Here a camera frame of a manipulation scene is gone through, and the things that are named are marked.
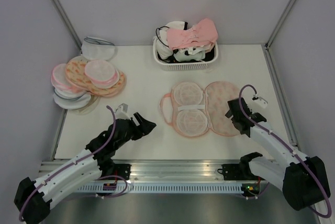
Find cream laundry bag bottom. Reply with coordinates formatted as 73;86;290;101
71;96;101;115

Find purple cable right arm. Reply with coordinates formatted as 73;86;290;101
238;84;332;218

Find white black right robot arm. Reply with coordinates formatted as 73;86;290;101
226;98;331;210

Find clothes pile in basket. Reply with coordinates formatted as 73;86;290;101
155;21;216;63

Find white mesh bag at wall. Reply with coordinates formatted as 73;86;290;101
81;37;116;61

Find white grey-trimmed laundry bag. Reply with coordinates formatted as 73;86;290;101
53;88;91;110

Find stacked peach tulip laundry bags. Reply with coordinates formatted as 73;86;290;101
65;56;127;97

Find left aluminium frame post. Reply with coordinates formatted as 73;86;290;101
50;0;82;50

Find peach tulip-print laundry bag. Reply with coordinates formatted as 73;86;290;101
159;81;240;138

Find white perforated plastic basket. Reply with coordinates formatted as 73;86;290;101
152;36;219;72

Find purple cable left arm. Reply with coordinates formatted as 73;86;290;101
18;105;118;222

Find aluminium frame post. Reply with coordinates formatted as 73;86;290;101
50;0;82;50
264;0;314;49

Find right aluminium frame post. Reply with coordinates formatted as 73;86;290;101
264;0;314;49

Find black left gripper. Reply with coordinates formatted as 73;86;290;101
115;112;156;149

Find white pink-trimmed round laundry bag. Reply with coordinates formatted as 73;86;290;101
84;60;119;89

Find pink bra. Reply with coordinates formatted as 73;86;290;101
166;18;218;50

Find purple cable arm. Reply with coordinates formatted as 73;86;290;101
238;84;332;218
18;105;118;222

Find pink-trimmed bag far left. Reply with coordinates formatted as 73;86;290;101
51;63;74;92

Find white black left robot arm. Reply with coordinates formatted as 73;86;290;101
14;113;157;223

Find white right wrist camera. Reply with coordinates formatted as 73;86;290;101
252;93;268;109

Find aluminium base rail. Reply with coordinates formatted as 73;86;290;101
39;159;288;183

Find white slotted cable duct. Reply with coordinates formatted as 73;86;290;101
76;182;243;194

